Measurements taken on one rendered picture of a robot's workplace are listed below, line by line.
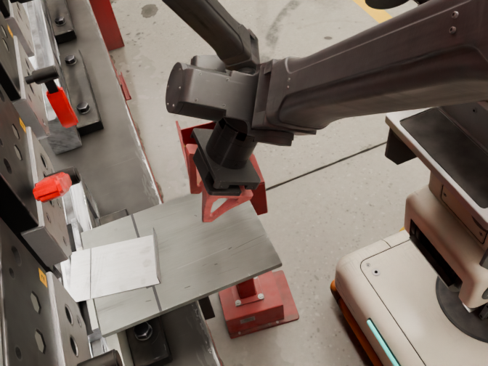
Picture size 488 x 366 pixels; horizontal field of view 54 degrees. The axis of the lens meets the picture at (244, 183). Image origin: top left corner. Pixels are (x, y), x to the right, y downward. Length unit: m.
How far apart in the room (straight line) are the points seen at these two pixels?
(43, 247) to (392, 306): 1.14
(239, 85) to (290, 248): 1.39
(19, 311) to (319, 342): 1.43
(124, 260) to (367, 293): 0.91
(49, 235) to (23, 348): 0.17
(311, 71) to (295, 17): 2.65
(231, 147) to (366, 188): 1.51
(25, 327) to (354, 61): 0.28
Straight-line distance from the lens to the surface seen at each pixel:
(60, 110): 0.70
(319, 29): 2.92
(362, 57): 0.32
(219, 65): 0.99
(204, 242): 0.73
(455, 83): 0.25
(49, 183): 0.42
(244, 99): 0.53
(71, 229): 0.82
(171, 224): 0.76
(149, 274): 0.71
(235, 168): 0.61
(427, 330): 1.47
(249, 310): 1.64
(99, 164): 1.06
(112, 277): 0.73
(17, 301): 0.36
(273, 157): 2.17
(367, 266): 1.54
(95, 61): 1.35
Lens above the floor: 1.60
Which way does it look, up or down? 50 degrees down
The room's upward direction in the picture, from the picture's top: 9 degrees counter-clockwise
